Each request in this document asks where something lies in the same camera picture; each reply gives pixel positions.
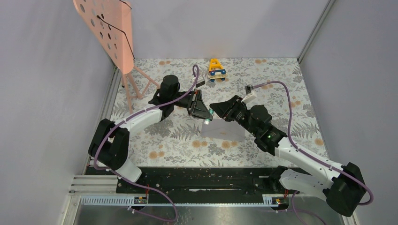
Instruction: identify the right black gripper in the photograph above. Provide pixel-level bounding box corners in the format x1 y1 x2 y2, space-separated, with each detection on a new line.
208 96 259 137

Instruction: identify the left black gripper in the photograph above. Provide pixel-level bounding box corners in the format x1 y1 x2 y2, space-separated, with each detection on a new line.
171 88 213 120

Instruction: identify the green white glue stick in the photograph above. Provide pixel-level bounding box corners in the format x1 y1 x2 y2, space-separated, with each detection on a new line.
203 108 214 125

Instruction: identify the grey lavender envelope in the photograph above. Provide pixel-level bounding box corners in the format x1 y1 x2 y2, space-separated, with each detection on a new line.
200 119 245 142

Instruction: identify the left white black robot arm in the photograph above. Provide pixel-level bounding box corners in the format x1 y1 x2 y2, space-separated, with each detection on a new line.
88 75 213 193

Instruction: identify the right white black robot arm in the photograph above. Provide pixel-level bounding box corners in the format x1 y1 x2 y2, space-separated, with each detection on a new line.
210 96 366 217

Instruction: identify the yellow blue toy car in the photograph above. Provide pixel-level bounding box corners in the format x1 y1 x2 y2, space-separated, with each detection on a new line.
208 59 227 82

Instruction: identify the floral patterned table mat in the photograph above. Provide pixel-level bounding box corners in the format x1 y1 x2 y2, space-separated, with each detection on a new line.
129 58 327 167

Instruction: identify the pink perforated music stand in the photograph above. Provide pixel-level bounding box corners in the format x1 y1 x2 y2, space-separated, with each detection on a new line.
73 0 160 113

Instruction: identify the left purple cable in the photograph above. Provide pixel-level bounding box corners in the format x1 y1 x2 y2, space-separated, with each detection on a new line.
93 64 200 223

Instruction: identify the purple cable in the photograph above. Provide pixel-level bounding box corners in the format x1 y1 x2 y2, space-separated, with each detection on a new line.
248 81 375 225
93 64 200 223

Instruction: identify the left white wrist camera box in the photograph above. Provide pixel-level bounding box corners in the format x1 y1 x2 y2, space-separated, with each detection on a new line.
195 77 206 88

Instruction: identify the white slotted cable duct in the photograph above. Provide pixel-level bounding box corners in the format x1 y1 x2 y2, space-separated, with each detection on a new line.
80 194 282 207

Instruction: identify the black cord on stand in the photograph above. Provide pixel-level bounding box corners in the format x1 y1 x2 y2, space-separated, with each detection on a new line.
96 0 136 60

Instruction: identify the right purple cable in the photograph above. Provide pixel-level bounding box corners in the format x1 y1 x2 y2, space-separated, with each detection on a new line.
248 81 375 225

